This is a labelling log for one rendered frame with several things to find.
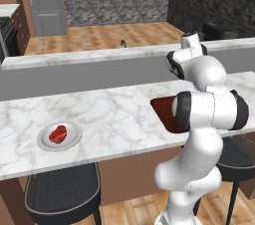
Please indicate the brown wooden tray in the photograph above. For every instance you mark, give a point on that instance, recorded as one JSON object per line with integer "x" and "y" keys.
{"x": 166, "y": 111}

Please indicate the black appliance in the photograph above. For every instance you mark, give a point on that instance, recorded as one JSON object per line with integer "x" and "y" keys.
{"x": 217, "y": 31}

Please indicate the grey fridge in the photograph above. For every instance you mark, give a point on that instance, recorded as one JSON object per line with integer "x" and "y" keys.
{"x": 46, "y": 0}

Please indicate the grey round plate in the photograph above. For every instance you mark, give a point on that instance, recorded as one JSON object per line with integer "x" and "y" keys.
{"x": 45, "y": 142}

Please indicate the black bar stool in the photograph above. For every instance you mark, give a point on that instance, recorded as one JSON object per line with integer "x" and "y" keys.
{"x": 63, "y": 192}
{"x": 234, "y": 161}

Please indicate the brown cupboard run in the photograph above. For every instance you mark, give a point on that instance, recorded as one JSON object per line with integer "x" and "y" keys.
{"x": 20, "y": 26}

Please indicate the black stove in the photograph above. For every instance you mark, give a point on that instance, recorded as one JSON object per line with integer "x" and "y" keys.
{"x": 7, "y": 38}

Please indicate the red raw steak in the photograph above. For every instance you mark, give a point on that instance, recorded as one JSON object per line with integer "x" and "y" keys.
{"x": 58, "y": 134}

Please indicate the black tap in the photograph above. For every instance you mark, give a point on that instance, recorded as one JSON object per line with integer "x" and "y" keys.
{"x": 123, "y": 43}

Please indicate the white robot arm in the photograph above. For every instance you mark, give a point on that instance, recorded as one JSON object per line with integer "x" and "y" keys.
{"x": 199, "y": 156}

